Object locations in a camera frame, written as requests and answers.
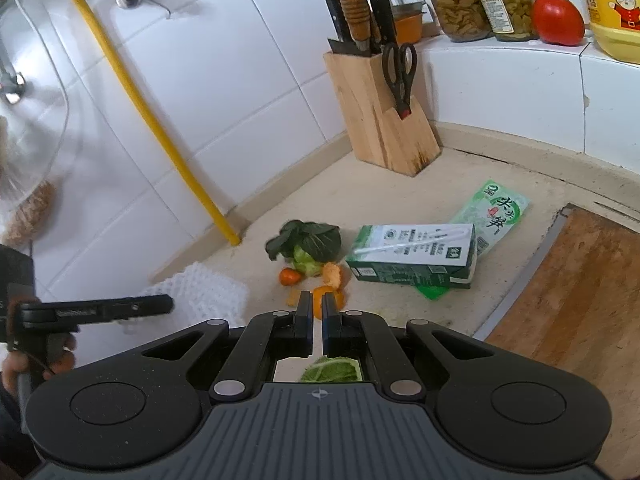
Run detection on wooden cutting board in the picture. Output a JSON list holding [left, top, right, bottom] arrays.
[[472, 202, 640, 378]]

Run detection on yellow oil bottle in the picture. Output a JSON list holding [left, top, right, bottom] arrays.
[[571, 0, 640, 64]]

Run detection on wooden handled knife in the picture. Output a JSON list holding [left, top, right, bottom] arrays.
[[336, 0, 375, 55]]

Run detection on hanging clear bag brown contents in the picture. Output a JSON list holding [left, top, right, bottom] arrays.
[[0, 110, 71, 248]]

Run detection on green and white milk carton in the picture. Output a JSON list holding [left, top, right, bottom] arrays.
[[345, 223, 478, 290]]

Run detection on white foam fruit net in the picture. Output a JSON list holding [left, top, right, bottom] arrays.
[[119, 261, 249, 335]]

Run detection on green vegetable leaf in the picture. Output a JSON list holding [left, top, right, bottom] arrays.
[[299, 356, 364, 384]]

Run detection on black kitchen scissors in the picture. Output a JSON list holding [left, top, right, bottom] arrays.
[[381, 42, 419, 121]]

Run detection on red tomato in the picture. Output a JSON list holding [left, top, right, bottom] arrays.
[[531, 0, 586, 47]]

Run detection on black riveted knife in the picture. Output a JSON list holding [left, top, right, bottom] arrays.
[[322, 0, 351, 46]]

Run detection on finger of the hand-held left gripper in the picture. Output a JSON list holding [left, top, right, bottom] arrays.
[[20, 296, 174, 333]]

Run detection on black handled knife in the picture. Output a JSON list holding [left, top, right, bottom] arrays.
[[363, 0, 399, 47]]

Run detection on wooden knife block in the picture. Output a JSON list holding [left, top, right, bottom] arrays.
[[323, 42, 442, 177]]

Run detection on metal faucet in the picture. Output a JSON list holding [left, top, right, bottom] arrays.
[[0, 40, 27, 106]]

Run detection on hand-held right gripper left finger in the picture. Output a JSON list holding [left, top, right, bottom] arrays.
[[142, 291, 314, 402]]

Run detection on yellow pipe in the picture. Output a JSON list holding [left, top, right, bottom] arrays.
[[48, 0, 242, 247]]

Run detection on orange bowl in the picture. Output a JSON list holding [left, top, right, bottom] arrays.
[[392, 2, 428, 41]]

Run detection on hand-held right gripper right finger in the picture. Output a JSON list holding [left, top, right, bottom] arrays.
[[322, 291, 496, 402]]

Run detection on bok choy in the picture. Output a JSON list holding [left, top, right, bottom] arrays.
[[265, 220, 343, 277]]

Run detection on green snack wrapper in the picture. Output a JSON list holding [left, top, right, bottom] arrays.
[[415, 179, 531, 302]]

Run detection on glass jar of pale pickles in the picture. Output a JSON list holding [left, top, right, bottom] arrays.
[[425, 0, 493, 43]]

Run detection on person's left hand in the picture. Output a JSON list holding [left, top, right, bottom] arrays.
[[0, 335, 77, 397]]

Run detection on orange lidded pickle jar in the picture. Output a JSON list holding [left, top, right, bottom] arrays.
[[470, 0, 539, 42]]

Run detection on orange peel piece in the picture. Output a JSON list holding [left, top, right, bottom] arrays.
[[286, 284, 347, 320], [321, 261, 347, 289]]

